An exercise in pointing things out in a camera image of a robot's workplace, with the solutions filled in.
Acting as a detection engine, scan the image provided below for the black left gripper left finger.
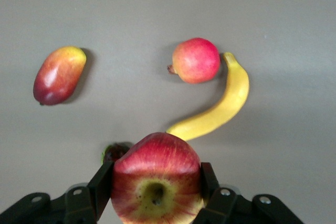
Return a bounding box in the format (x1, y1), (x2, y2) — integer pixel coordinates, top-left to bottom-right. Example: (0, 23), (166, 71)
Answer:
(0, 160), (115, 224)

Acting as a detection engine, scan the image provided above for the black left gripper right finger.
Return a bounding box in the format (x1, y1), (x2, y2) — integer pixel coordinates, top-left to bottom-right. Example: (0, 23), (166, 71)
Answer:
(194, 162), (305, 224)

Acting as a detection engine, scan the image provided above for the red yellow apple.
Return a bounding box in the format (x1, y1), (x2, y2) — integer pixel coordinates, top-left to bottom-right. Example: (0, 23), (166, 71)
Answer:
(110, 132), (205, 224)

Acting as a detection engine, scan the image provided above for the yellow banana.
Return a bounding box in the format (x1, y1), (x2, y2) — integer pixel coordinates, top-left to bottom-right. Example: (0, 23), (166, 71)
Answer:
(165, 52), (250, 141)

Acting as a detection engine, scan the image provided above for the dark purple plum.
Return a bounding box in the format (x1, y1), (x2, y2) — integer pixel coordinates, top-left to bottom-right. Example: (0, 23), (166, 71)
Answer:
(101, 142), (134, 165)

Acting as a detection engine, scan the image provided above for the red yellow mango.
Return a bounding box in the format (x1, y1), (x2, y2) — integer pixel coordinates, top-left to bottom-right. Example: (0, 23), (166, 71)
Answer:
(33, 46), (87, 106)

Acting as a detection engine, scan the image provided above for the red pomegranate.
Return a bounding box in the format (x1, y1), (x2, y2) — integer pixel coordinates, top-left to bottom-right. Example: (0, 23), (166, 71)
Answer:
(167, 37), (222, 84)

